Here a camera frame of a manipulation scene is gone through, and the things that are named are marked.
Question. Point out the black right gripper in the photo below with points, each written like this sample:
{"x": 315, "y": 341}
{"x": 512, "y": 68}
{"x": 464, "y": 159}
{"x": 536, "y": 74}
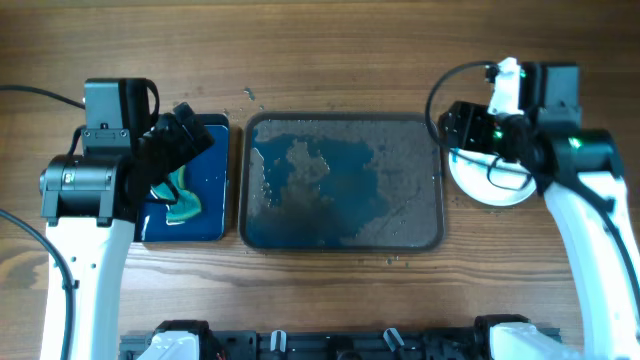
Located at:
{"x": 451, "y": 128}

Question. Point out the white plate with red rim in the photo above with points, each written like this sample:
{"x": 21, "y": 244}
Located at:
{"x": 489, "y": 179}

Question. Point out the black tray with blue water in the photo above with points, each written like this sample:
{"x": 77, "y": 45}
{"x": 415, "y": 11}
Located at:
{"x": 206, "y": 176}

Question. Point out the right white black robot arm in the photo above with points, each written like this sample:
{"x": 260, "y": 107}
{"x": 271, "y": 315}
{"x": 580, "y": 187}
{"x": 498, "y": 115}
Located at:
{"x": 580, "y": 176}

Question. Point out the dark brown serving tray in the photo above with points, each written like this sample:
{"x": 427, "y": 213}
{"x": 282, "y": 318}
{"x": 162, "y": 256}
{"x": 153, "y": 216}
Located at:
{"x": 341, "y": 182}

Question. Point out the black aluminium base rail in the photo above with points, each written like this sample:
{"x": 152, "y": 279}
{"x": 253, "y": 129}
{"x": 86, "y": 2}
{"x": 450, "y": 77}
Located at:
{"x": 433, "y": 343}

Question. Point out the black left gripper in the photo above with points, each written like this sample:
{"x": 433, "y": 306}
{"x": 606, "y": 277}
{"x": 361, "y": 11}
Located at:
{"x": 185, "y": 147}

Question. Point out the green scouring sponge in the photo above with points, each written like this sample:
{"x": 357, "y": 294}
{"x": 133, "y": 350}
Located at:
{"x": 182, "y": 204}

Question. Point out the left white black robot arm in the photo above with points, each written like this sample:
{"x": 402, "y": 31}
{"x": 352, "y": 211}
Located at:
{"x": 91, "y": 198}

